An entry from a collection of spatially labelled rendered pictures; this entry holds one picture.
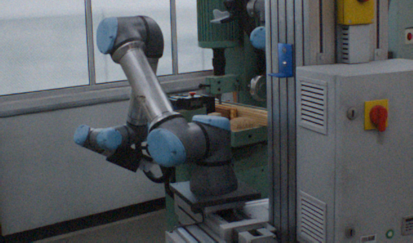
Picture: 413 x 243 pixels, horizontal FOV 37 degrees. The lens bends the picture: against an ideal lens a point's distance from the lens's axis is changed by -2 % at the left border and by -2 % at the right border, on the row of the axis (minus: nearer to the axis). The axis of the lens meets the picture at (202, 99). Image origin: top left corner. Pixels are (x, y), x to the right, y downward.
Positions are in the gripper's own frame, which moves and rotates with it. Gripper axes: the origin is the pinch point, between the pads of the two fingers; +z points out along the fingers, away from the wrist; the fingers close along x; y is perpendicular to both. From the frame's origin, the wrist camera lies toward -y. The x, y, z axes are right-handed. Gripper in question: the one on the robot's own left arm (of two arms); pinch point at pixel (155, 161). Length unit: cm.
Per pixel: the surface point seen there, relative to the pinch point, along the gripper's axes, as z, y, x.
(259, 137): 27.6, -23.8, 19.2
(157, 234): 94, 37, -109
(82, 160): 44, 13, -142
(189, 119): 9.6, -20.8, -3.8
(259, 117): 26.9, -31.6, 16.0
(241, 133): 18.3, -21.9, 19.2
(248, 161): 34.4, -14.4, 10.6
